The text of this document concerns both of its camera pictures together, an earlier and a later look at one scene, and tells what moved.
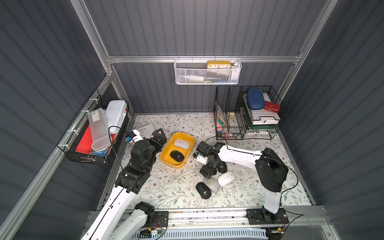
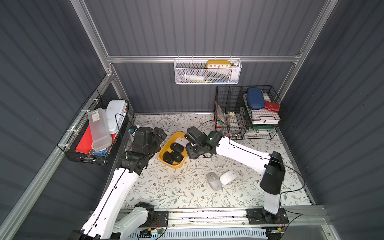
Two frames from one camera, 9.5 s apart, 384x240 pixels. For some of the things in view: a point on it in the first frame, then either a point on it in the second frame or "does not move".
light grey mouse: x=182 y=143 does not move
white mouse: x=226 y=178 does not move
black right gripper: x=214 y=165 to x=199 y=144
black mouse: x=203 y=190 to x=176 y=156
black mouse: x=177 y=156 to x=176 y=146
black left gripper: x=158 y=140 does not move
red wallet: x=271 y=106 does not move
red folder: x=85 y=146 does not move
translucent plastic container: x=100 y=137 does not move
